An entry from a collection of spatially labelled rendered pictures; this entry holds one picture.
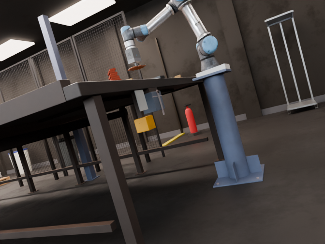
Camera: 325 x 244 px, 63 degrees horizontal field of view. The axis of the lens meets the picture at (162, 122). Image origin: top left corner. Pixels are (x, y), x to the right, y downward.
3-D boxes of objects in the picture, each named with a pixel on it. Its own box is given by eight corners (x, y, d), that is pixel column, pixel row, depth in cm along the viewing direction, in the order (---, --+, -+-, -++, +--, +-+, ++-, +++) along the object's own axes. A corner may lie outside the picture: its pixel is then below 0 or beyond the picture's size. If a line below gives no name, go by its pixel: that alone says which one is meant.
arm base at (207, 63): (222, 65, 218) (218, 53, 217) (215, 66, 205) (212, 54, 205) (206, 71, 226) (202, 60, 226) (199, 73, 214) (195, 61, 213)
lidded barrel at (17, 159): (22, 174, 733) (15, 151, 730) (10, 176, 757) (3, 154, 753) (38, 168, 779) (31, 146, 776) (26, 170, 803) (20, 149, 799)
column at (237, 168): (264, 165, 230) (238, 67, 226) (262, 181, 196) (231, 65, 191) (221, 172, 246) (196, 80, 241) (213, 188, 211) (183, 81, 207)
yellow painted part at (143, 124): (156, 127, 155) (144, 88, 154) (149, 130, 147) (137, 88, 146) (144, 130, 158) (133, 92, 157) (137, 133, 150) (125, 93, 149)
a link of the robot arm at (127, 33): (130, 23, 194) (119, 26, 194) (134, 38, 195) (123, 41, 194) (131, 27, 202) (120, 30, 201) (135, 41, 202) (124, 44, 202)
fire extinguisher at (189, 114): (202, 131, 546) (194, 102, 542) (200, 134, 520) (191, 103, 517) (190, 135, 555) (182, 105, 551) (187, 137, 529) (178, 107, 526)
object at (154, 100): (168, 113, 173) (160, 85, 172) (160, 116, 160) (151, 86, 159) (153, 117, 178) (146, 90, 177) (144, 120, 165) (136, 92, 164)
